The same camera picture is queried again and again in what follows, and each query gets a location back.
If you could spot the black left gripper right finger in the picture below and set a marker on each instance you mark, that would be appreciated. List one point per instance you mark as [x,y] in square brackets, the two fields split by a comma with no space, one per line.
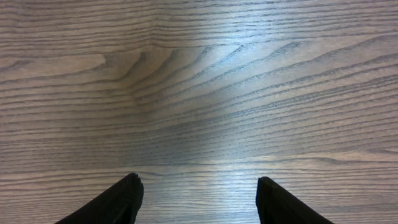
[275,205]

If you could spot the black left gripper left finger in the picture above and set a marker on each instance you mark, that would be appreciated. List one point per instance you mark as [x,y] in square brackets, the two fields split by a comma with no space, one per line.
[119,204]

